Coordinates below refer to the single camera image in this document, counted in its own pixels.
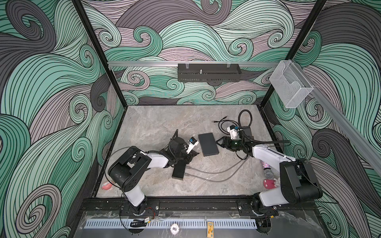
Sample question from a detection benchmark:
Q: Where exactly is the black perforated wall tray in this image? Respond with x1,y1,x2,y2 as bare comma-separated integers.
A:
177,63,242,84

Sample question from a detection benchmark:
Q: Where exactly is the pink toy with bunny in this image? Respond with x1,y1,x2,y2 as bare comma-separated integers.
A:
263,179,277,189

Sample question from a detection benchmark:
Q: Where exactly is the grey ethernet cable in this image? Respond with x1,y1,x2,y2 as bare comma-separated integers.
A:
185,158,247,175
184,159,249,182

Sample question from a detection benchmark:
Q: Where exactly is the round white sticker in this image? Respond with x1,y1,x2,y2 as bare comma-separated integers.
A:
170,223,180,235

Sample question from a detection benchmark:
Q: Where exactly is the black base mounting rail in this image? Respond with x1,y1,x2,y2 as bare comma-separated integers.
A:
79,195,317,217

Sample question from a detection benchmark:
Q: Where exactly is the yellow label tag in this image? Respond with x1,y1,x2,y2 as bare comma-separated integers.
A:
207,221,214,238

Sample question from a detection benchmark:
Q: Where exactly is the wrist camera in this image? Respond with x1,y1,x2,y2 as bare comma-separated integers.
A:
186,137,199,154
227,125,240,140

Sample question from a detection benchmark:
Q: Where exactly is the clear acrylic wall holder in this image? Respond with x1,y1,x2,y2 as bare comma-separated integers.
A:
269,60,313,109

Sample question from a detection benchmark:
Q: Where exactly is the white slotted cable duct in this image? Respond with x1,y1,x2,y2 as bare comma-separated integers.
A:
84,219,257,230

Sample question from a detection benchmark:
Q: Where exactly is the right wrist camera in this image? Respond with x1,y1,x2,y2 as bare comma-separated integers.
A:
227,125,240,140

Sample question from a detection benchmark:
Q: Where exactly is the black network switch box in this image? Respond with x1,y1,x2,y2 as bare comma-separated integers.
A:
172,160,187,180

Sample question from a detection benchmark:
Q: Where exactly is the pink toy left side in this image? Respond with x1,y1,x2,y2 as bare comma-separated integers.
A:
101,182,114,190

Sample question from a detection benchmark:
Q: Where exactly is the coiled black cable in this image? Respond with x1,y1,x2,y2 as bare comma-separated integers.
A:
213,115,241,134

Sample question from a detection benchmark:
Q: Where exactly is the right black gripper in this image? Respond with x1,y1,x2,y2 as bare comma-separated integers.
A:
215,136,245,151

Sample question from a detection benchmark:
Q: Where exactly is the glitter purple microphone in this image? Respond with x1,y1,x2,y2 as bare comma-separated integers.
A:
262,161,275,179

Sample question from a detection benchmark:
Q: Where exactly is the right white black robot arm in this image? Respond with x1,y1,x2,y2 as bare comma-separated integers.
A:
219,109,323,217

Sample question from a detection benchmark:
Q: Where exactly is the dark grey box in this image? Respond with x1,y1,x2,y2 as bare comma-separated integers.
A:
198,132,219,157

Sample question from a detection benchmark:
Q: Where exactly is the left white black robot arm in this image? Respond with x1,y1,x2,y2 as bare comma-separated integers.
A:
107,131,199,214

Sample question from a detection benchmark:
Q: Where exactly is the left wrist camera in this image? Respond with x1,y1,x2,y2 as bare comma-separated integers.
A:
186,137,199,154

